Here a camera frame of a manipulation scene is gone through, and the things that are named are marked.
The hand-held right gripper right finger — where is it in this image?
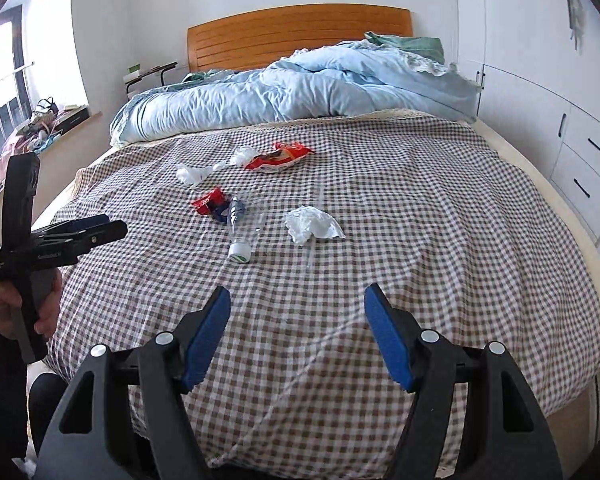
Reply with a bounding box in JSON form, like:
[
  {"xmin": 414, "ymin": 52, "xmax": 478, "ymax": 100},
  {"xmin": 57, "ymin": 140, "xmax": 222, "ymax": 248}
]
[{"xmin": 364, "ymin": 282, "xmax": 563, "ymax": 480}]

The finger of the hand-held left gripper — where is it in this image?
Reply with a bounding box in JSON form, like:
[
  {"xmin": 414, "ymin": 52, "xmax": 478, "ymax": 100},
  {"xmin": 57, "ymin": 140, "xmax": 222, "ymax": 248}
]
[
  {"xmin": 30, "ymin": 214, "xmax": 112, "ymax": 241},
  {"xmin": 35, "ymin": 219, "xmax": 129, "ymax": 257}
]

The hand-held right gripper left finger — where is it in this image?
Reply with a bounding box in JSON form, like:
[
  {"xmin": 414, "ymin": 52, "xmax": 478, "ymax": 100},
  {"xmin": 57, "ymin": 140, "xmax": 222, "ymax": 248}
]
[{"xmin": 32, "ymin": 286, "xmax": 232, "ymax": 480}]

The clear plastic bottle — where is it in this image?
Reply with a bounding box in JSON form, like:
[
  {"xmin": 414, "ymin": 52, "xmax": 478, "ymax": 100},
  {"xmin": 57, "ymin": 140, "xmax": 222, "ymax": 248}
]
[{"xmin": 226, "ymin": 195, "xmax": 268, "ymax": 264}]

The small white tissue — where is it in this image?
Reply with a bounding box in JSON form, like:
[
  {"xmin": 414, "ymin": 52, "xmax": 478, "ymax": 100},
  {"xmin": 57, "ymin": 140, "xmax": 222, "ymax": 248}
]
[
  {"xmin": 175, "ymin": 162, "xmax": 216, "ymax": 186},
  {"xmin": 228, "ymin": 146, "xmax": 258, "ymax": 167}
]

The small red snack wrapper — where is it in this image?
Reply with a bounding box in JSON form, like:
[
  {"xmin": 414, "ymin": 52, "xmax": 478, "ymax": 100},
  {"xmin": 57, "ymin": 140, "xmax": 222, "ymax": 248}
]
[{"xmin": 191, "ymin": 186, "xmax": 231, "ymax": 218}]

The large white tissue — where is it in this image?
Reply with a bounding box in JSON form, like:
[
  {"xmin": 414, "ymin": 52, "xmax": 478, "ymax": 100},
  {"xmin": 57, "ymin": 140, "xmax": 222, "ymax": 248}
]
[{"xmin": 285, "ymin": 206, "xmax": 346, "ymax": 247}]

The large red snack wrapper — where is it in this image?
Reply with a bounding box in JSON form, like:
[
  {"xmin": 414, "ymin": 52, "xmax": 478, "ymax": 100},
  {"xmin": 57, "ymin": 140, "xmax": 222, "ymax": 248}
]
[{"xmin": 243, "ymin": 141, "xmax": 315, "ymax": 173}]

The person's left forearm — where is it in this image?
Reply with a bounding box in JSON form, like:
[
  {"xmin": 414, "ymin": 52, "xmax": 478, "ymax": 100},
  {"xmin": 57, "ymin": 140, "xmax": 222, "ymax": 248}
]
[{"xmin": 0, "ymin": 305, "xmax": 30, "ymax": 461}]

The person's left hand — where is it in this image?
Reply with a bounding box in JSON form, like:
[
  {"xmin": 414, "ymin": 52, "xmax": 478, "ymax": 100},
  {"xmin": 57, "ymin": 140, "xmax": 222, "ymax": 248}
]
[{"xmin": 0, "ymin": 271, "xmax": 64, "ymax": 341}]

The pile of assorted clutter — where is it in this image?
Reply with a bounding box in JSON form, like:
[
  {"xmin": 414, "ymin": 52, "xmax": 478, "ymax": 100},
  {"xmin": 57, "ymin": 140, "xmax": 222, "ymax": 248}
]
[{"xmin": 0, "ymin": 97, "xmax": 66, "ymax": 211}]

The black flat box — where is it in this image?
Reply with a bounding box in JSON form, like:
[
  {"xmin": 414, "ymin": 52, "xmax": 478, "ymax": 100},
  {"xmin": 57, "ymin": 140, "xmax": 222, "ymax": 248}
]
[{"xmin": 54, "ymin": 105, "xmax": 90, "ymax": 133}]

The brown checked lace-trimmed bedsheet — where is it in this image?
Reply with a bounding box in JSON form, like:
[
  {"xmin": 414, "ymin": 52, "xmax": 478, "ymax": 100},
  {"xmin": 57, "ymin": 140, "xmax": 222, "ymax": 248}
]
[{"xmin": 30, "ymin": 110, "xmax": 600, "ymax": 471}]

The window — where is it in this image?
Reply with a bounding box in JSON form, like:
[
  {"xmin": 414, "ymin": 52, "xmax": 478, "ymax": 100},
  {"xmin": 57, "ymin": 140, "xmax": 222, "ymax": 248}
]
[{"xmin": 0, "ymin": 5, "xmax": 36, "ymax": 161}]

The small bedside table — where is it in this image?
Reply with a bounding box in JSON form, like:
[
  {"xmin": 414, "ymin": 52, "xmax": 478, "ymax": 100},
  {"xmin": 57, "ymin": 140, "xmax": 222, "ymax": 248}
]
[{"xmin": 122, "ymin": 62, "xmax": 181, "ymax": 98}]

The person's leg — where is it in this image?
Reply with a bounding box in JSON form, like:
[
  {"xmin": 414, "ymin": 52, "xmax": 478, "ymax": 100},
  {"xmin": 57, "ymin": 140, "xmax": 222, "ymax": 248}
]
[{"xmin": 27, "ymin": 372, "xmax": 81, "ymax": 456}]

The cream mattress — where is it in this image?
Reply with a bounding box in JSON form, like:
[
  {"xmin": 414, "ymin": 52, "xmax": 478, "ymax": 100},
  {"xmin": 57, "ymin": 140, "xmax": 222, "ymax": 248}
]
[{"xmin": 472, "ymin": 119, "xmax": 600, "ymax": 361}]

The blue-white pillow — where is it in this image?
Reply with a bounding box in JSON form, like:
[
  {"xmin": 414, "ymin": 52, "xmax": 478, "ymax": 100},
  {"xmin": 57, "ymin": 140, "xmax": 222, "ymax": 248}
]
[{"xmin": 109, "ymin": 35, "xmax": 478, "ymax": 148}]

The wooden bed headboard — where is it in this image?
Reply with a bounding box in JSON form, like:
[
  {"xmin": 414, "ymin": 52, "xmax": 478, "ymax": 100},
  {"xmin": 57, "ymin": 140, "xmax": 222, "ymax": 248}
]
[{"xmin": 187, "ymin": 4, "xmax": 413, "ymax": 72}]

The green pillow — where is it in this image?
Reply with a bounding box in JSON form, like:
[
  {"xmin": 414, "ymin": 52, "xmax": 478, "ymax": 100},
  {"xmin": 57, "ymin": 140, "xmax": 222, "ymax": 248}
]
[{"xmin": 364, "ymin": 31, "xmax": 446, "ymax": 63}]

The white wardrobe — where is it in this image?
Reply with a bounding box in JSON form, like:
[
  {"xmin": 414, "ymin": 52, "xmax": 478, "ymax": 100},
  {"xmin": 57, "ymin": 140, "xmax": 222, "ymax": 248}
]
[{"xmin": 452, "ymin": 0, "xmax": 600, "ymax": 248}]

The grey hanging cloth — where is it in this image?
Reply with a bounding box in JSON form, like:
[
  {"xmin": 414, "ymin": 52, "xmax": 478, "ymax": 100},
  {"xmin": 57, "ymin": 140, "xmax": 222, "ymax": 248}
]
[{"xmin": 560, "ymin": 0, "xmax": 587, "ymax": 51}]

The white drawer black handle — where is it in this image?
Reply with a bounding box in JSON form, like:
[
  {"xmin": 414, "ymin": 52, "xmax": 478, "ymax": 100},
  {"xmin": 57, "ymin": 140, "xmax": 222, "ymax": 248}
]
[
  {"xmin": 550, "ymin": 144, "xmax": 600, "ymax": 241},
  {"xmin": 562, "ymin": 102, "xmax": 600, "ymax": 175}
]

